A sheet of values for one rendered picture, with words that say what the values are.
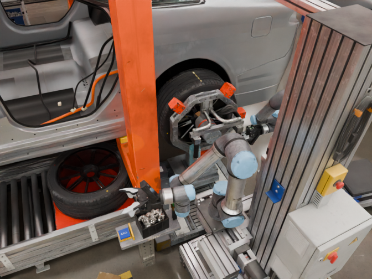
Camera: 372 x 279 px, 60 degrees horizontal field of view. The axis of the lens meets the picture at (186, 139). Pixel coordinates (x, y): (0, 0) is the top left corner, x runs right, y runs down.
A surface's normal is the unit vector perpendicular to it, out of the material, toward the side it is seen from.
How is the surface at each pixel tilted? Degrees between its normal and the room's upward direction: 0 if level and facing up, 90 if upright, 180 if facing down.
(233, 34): 90
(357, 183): 0
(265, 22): 90
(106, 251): 0
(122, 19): 90
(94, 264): 0
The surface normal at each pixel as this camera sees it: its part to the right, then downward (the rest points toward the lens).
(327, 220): 0.02, -0.74
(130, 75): 0.39, 0.63
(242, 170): 0.21, 0.56
